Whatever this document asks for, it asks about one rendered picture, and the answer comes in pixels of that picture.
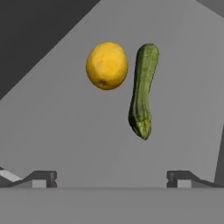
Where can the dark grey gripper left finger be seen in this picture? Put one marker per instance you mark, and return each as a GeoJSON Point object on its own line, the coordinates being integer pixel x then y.
{"type": "Point", "coordinates": [43, 176]}

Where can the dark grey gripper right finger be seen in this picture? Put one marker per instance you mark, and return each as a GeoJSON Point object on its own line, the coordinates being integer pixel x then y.
{"type": "Point", "coordinates": [179, 176]}

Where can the green squash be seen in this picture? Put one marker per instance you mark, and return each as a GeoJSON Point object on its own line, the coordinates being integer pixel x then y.
{"type": "Point", "coordinates": [143, 87]}

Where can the yellow lemon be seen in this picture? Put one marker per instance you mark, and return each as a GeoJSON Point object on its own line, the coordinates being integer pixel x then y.
{"type": "Point", "coordinates": [106, 65]}

